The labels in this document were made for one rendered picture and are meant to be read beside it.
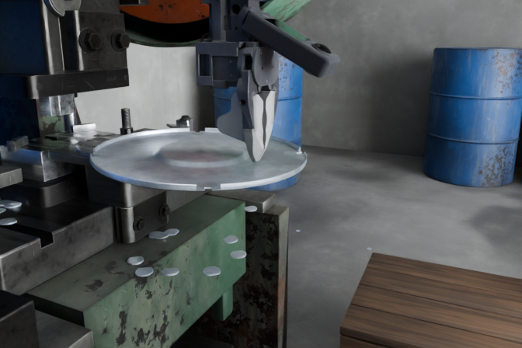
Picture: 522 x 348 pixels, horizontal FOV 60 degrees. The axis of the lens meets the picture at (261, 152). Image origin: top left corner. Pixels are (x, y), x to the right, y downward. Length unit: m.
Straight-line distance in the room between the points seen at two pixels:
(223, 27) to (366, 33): 3.36
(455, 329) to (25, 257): 0.83
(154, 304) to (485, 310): 0.77
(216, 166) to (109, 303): 0.21
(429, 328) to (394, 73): 2.98
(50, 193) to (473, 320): 0.88
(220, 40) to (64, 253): 0.34
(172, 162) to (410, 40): 3.37
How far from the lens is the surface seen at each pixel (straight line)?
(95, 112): 2.49
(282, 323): 0.99
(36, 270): 0.63
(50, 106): 0.77
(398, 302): 1.14
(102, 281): 0.62
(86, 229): 0.67
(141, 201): 0.69
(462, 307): 1.17
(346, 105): 3.98
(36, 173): 0.75
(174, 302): 0.71
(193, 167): 0.57
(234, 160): 0.59
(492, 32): 3.81
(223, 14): 0.57
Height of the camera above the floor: 0.94
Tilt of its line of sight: 14 degrees down
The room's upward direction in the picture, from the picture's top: straight up
